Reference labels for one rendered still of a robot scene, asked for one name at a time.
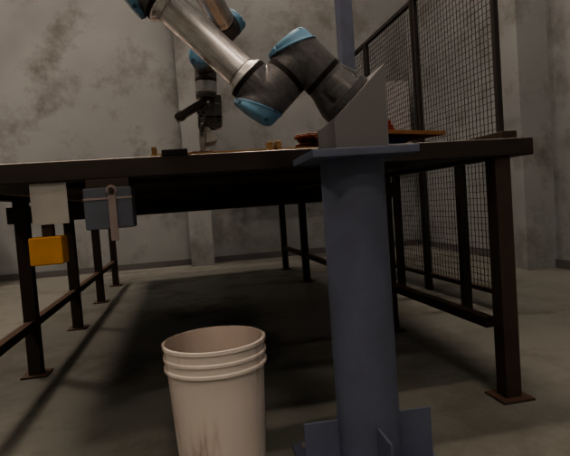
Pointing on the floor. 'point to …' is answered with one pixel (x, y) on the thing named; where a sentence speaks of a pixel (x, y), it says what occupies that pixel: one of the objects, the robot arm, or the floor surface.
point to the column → (362, 312)
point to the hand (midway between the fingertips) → (201, 152)
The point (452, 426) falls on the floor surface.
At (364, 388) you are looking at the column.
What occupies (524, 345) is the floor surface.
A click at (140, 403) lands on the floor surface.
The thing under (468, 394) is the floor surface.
